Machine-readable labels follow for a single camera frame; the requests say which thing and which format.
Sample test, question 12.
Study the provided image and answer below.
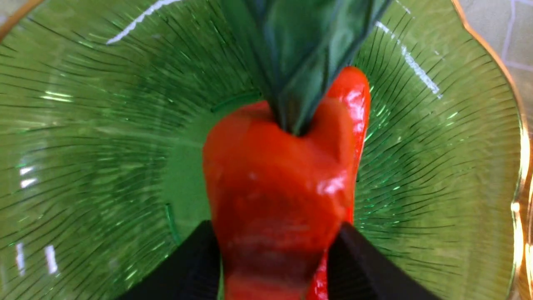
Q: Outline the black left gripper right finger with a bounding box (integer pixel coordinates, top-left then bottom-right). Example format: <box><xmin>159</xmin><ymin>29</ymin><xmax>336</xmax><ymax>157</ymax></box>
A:
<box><xmin>327</xmin><ymin>222</ymin><xmax>439</xmax><ymax>300</ymax></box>

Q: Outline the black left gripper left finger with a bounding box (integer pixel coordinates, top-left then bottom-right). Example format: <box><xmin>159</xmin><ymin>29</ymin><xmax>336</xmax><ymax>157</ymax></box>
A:
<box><xmin>119</xmin><ymin>220</ymin><xmax>221</xmax><ymax>300</ymax></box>

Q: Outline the orange toy carrot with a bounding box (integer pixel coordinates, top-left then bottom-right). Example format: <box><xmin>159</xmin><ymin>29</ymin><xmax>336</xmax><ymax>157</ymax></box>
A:
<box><xmin>202</xmin><ymin>0</ymin><xmax>390</xmax><ymax>300</ymax></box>
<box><xmin>304</xmin><ymin>66</ymin><xmax>371</xmax><ymax>300</ymax></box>

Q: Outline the green ribbed plastic plate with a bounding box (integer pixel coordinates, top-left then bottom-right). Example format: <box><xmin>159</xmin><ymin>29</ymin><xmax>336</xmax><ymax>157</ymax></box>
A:
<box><xmin>0</xmin><ymin>0</ymin><xmax>531</xmax><ymax>300</ymax></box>

